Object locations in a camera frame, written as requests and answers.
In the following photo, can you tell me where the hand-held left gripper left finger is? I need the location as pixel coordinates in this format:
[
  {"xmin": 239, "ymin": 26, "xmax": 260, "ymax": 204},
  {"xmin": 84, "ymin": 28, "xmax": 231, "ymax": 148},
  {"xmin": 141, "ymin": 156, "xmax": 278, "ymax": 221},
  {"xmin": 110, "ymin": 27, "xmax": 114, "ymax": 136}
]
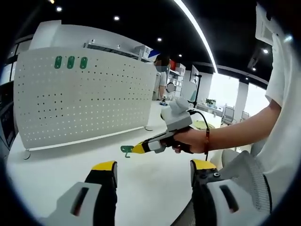
[{"xmin": 39, "ymin": 160, "xmax": 118, "ymax": 226}]

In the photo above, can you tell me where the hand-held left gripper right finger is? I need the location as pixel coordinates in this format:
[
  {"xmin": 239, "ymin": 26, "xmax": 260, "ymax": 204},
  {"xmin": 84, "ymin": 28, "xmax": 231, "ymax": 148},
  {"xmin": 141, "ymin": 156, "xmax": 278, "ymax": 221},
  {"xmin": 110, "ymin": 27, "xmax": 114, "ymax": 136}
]
[{"xmin": 190, "ymin": 159, "xmax": 261, "ymax": 226}]

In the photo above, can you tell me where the white pegboard mounting plate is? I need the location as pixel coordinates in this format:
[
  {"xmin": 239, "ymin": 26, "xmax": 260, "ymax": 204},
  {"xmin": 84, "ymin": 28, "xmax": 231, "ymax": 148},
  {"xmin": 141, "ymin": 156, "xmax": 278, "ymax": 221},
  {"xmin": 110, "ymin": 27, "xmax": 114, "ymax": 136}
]
[{"xmin": 13, "ymin": 46, "xmax": 158, "ymax": 161}]

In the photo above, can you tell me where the person's right hand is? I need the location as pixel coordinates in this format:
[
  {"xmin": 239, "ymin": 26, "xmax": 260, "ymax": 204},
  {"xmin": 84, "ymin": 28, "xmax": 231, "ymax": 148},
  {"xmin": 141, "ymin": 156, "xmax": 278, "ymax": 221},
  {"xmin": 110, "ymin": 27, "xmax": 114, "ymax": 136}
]
[{"xmin": 171, "ymin": 127, "xmax": 208, "ymax": 155}]

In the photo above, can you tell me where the yellow cloth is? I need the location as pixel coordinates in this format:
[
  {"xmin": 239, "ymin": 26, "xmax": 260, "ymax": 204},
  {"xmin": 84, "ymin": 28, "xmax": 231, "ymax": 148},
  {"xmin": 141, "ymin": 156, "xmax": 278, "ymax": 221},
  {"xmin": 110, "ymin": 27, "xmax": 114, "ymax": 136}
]
[{"xmin": 195, "ymin": 119, "xmax": 214, "ymax": 129}]

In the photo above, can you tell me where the shelf rack with storage bins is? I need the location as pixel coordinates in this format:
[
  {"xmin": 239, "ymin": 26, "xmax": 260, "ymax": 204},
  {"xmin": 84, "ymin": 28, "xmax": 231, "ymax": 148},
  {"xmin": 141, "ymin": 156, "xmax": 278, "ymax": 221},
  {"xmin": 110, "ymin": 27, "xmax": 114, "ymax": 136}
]
[{"xmin": 168, "ymin": 58, "xmax": 188, "ymax": 97}]

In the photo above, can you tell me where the monitor on black stand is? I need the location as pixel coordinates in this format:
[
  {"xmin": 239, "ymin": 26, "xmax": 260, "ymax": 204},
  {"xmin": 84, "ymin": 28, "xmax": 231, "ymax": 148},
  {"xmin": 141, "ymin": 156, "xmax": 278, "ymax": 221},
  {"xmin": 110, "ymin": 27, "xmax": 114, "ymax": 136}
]
[{"xmin": 190, "ymin": 65, "xmax": 203, "ymax": 108}]

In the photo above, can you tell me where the grey mesh office chair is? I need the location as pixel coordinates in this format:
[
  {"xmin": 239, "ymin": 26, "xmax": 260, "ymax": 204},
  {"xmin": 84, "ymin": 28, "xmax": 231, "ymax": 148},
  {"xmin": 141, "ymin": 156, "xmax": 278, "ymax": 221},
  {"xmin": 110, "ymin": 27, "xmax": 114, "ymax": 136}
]
[{"xmin": 221, "ymin": 142, "xmax": 273, "ymax": 214}]

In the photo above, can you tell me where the ceiling light strip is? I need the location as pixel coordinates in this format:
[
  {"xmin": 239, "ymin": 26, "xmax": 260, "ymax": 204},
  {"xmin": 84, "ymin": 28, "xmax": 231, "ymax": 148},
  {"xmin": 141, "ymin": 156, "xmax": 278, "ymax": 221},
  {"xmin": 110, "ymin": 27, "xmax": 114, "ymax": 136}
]
[{"xmin": 173, "ymin": 0, "xmax": 219, "ymax": 73}]

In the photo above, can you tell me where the metal shelf rack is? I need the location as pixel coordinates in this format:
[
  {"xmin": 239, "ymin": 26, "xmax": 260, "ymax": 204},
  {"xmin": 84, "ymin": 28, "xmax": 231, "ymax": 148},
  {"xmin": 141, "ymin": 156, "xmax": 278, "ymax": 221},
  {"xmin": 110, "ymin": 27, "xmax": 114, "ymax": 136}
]
[{"xmin": 83, "ymin": 39, "xmax": 152, "ymax": 64}]

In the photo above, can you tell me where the grey desk cabinet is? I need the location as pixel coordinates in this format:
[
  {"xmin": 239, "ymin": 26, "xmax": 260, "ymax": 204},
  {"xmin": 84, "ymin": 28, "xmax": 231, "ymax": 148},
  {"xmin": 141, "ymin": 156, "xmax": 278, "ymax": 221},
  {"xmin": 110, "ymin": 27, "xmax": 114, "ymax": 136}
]
[{"xmin": 0, "ymin": 82, "xmax": 18, "ymax": 148}]

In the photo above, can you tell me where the ceiling air conditioner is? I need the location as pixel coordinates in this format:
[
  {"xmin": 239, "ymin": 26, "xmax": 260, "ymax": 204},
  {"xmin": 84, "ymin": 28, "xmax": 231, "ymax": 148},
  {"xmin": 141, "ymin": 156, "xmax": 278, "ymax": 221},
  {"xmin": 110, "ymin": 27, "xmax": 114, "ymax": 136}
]
[{"xmin": 255, "ymin": 2, "xmax": 279, "ymax": 44}]

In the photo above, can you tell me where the black cable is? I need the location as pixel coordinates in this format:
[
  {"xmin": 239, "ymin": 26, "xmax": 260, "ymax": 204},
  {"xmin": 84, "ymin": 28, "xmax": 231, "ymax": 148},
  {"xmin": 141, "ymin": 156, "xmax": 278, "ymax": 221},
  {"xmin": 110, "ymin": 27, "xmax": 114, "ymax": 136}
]
[{"xmin": 187, "ymin": 110, "xmax": 210, "ymax": 130}]

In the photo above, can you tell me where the red bead bracelet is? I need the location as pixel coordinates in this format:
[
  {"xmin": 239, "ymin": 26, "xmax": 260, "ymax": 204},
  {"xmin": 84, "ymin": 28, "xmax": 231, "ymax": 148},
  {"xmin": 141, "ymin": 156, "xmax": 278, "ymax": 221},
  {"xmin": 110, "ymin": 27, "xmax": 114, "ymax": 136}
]
[{"xmin": 204, "ymin": 127, "xmax": 212, "ymax": 162}]

